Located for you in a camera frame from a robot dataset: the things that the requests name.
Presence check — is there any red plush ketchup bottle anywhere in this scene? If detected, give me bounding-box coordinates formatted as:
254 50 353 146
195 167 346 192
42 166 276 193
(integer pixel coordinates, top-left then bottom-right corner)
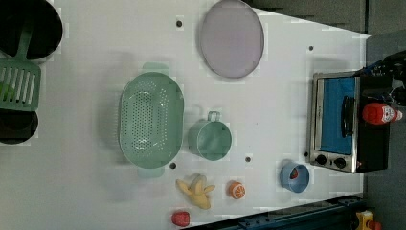
362 103 403 126

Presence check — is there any black toaster oven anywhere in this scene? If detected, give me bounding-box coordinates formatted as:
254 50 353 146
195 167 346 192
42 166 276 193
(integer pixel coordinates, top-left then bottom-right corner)
307 72 392 173

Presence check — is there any green metal cup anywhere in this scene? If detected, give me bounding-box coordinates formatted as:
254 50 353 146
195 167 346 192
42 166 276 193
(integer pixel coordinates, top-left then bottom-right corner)
188 111 233 161

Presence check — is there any green oval colander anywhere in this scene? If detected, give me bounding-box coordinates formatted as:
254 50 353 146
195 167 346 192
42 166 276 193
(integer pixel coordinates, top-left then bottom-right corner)
119 62 184 178

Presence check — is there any plush peeled banana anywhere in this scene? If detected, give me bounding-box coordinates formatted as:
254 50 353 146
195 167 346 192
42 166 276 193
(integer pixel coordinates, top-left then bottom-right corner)
176 174 215 210

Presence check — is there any purple round plate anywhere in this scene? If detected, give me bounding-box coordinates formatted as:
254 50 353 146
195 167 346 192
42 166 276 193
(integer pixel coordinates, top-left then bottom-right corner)
199 0 264 78

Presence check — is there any plush orange slice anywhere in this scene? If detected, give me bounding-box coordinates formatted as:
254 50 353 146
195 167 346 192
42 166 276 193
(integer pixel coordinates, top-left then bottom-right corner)
228 181 246 199

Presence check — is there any red plush strawberry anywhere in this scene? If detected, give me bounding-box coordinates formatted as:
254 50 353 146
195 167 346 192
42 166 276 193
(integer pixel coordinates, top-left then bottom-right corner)
171 211 191 227

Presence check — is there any red toy in cup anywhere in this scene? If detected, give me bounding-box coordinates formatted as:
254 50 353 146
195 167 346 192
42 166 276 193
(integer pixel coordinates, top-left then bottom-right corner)
289 169 299 179

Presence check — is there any blue cup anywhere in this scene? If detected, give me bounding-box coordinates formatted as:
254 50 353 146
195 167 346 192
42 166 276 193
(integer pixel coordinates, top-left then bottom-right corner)
280 161 309 193

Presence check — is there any black round pot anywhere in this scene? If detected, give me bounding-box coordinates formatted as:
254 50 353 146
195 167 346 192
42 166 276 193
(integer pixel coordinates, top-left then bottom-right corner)
0 0 63 60

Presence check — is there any black small pot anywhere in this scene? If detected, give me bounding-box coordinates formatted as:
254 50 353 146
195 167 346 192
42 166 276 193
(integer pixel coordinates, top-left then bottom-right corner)
0 109 38 145

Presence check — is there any green slotted spatula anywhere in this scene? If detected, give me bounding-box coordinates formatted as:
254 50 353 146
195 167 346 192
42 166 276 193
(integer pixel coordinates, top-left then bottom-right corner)
0 20 41 111

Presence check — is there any yellow toy figure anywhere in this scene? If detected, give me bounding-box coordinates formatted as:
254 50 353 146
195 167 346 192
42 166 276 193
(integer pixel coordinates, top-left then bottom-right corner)
355 210 382 230

